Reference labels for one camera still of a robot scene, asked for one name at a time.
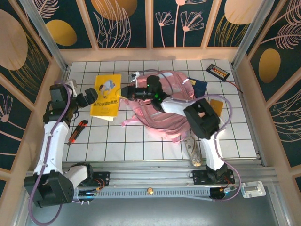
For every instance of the yellow book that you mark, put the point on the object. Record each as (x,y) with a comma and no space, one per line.
(105,99)

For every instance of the pink backpack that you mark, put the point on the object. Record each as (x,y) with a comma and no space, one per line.
(164,124)

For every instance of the blue book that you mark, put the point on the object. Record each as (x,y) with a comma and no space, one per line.
(200,88)

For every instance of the orange brown notebook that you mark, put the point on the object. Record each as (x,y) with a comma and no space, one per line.
(216,107)

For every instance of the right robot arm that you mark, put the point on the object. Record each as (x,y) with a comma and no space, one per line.
(211,150)

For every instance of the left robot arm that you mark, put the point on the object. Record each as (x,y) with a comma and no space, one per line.
(54,146)

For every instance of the red black utility knife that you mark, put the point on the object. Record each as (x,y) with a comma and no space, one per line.
(77,133)

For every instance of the white grid pattern mat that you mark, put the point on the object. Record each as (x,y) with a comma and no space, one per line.
(141,150)

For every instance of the black charger board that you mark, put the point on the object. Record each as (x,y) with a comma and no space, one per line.
(218,71)

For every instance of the black controller board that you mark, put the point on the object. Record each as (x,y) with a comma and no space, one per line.
(87,193)
(218,193)

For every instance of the brass knob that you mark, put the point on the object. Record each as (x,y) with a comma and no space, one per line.
(149,191)

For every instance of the grey metal panel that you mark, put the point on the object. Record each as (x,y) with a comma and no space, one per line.
(150,212)

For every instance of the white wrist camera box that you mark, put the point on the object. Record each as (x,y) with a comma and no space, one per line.
(70,86)
(134,76)

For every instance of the aluminium frame post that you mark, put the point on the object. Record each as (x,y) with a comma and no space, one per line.
(43,30)
(252,30)

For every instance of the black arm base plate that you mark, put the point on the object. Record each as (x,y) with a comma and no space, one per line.
(200,176)
(103,176)

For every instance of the aluminium mounting rail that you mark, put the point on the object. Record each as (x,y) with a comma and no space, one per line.
(145,175)

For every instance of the clear plastic bracket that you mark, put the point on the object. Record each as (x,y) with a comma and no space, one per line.
(252,189)

